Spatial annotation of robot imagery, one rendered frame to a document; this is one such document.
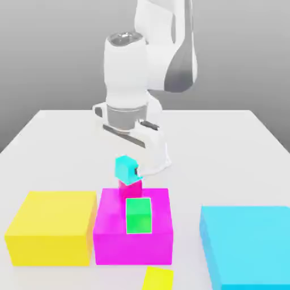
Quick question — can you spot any large magenta box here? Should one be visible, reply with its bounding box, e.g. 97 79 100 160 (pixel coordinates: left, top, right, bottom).
92 187 173 266

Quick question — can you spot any small green cube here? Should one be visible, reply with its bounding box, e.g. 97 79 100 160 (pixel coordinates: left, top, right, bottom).
126 197 152 234

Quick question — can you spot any small cyan cube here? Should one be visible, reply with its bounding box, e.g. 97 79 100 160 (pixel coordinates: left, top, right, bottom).
114 155 143 186

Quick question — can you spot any large cyan box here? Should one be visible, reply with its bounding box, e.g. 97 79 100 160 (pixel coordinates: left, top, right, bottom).
199 204 290 290

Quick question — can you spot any small pink cube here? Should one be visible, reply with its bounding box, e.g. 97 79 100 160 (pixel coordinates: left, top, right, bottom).
118 178 143 199

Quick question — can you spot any small yellow cube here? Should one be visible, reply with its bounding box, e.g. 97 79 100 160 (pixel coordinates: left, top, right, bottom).
142 266 174 290

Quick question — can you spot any large yellow box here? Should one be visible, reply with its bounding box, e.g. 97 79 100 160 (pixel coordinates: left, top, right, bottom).
4 190 98 267

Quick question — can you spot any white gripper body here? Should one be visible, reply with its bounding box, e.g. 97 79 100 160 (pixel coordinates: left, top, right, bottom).
100 122 150 164

